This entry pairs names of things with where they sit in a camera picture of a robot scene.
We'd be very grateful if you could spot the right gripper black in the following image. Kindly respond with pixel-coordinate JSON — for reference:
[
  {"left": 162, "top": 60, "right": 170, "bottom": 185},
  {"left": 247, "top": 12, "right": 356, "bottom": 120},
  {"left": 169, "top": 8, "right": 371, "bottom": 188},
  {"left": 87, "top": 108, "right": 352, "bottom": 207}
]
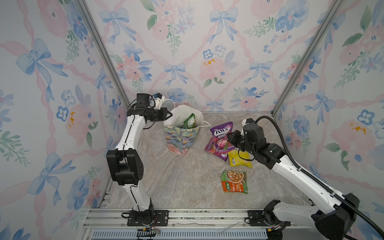
[{"left": 226, "top": 130, "right": 257, "bottom": 159}]

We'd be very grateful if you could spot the yellow snack packet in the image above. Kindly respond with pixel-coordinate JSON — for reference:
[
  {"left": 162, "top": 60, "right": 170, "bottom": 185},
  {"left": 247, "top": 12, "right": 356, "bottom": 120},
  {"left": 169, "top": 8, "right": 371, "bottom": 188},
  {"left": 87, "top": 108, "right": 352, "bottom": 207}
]
[{"left": 228, "top": 150, "right": 252, "bottom": 168}]

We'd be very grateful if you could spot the floral paper gift bag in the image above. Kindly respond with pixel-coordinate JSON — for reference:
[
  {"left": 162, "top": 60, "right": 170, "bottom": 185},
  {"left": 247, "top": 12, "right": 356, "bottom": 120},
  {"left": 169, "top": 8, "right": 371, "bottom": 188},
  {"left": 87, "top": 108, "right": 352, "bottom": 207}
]
[{"left": 164, "top": 105, "right": 211, "bottom": 156}]

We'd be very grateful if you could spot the purple Fox's berries bag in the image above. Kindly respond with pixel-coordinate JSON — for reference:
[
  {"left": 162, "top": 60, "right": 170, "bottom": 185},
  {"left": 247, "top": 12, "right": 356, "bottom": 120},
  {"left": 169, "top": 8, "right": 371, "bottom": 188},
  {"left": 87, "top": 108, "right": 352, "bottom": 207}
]
[
  {"left": 205, "top": 139, "right": 230, "bottom": 162},
  {"left": 210, "top": 122, "right": 235, "bottom": 153}
]

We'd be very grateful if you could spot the orange green cereal packet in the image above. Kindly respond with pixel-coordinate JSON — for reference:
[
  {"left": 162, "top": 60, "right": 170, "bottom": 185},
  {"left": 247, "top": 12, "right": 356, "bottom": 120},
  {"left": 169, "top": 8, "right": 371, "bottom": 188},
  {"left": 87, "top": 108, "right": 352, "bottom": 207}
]
[{"left": 221, "top": 170, "right": 248, "bottom": 194}]

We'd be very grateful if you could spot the green snack packet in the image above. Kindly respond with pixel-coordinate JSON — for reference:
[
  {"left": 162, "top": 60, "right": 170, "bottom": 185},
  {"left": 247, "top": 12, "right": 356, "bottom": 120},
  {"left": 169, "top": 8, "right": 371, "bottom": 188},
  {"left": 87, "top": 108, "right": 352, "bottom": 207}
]
[{"left": 183, "top": 114, "right": 196, "bottom": 129}]

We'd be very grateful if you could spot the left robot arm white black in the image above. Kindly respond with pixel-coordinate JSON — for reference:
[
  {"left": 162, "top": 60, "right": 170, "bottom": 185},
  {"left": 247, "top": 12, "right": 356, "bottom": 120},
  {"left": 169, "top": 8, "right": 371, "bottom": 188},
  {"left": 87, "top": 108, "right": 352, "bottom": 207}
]
[{"left": 106, "top": 108, "right": 172, "bottom": 227}]

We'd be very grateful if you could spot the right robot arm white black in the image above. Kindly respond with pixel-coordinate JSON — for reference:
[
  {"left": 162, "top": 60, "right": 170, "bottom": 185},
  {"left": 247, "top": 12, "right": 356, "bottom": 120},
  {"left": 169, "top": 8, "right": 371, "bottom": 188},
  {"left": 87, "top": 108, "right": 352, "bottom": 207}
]
[{"left": 227, "top": 120, "right": 360, "bottom": 240}]

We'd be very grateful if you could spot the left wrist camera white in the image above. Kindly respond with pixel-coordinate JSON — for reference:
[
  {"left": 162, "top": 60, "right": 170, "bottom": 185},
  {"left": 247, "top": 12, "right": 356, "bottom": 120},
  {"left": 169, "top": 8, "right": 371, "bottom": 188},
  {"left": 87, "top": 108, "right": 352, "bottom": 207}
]
[{"left": 153, "top": 93, "right": 166, "bottom": 110}]

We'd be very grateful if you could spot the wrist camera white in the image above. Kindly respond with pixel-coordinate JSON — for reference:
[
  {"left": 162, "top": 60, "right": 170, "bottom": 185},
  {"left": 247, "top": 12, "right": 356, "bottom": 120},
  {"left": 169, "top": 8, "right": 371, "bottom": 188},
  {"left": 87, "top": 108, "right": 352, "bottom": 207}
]
[
  {"left": 153, "top": 93, "right": 166, "bottom": 110},
  {"left": 242, "top": 118, "right": 255, "bottom": 127}
]

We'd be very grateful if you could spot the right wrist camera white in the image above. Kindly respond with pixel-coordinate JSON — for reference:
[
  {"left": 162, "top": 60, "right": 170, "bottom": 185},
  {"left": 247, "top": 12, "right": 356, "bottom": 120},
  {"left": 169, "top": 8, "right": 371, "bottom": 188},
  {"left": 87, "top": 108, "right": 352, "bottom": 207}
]
[{"left": 242, "top": 118, "right": 255, "bottom": 127}]

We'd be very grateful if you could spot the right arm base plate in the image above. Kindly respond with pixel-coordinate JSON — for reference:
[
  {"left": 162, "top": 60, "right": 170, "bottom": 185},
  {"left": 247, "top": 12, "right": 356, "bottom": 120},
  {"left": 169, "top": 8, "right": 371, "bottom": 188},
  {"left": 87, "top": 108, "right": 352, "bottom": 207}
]
[{"left": 244, "top": 210, "right": 291, "bottom": 228}]

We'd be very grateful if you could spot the aluminium rail frame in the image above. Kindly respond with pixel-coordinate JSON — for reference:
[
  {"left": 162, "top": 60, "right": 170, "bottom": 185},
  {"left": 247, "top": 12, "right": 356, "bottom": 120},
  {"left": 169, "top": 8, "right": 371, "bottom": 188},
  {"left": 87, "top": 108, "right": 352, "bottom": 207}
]
[{"left": 77, "top": 209, "right": 324, "bottom": 240}]

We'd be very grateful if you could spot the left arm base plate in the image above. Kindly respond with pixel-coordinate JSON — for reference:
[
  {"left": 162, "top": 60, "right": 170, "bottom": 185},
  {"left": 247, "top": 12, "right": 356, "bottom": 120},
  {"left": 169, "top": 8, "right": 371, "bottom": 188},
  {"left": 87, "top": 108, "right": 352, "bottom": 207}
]
[{"left": 127, "top": 210, "right": 170, "bottom": 227}]

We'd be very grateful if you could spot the black corrugated cable conduit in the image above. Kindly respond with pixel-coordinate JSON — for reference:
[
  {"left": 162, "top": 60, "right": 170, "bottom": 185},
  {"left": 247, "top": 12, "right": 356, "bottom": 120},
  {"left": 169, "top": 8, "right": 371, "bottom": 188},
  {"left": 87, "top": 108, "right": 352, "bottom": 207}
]
[{"left": 254, "top": 115, "right": 384, "bottom": 240}]

